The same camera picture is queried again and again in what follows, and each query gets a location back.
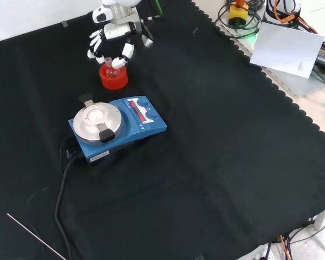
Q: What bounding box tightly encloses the green cable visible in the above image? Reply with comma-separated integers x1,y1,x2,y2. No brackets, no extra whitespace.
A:
151,0,164,19

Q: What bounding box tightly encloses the black heater power cable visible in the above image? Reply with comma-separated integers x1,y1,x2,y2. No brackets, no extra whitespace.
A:
54,137,80,260

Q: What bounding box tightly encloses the clear round-bottom flask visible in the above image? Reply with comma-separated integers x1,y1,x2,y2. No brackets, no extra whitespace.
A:
105,56,121,80

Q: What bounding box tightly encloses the blue-base heater with steel top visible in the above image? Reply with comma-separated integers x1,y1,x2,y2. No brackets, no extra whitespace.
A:
68,92,168,165

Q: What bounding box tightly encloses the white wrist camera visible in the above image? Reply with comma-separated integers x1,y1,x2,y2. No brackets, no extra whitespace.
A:
92,5,112,24

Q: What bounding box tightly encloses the orange floor cable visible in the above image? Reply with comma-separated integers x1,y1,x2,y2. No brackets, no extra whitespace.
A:
279,235,293,260

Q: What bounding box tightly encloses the thin metal rod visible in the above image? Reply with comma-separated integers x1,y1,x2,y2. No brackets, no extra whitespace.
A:
6,212,67,260

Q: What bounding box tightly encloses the yellow stop button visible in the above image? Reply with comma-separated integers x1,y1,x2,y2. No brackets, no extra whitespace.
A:
228,0,250,28

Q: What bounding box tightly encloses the pale board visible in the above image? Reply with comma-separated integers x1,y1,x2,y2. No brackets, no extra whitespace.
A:
249,22,325,80

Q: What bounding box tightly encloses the black table cloth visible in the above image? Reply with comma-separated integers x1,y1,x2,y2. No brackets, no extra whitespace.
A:
0,0,325,260

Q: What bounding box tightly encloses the red flask support ring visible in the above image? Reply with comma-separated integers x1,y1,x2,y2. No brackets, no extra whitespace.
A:
99,61,129,91

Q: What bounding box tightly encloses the white table leg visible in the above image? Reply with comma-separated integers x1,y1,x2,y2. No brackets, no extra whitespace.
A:
313,205,325,231

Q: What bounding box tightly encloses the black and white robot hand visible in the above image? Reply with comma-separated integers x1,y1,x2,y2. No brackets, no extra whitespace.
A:
87,20,154,70

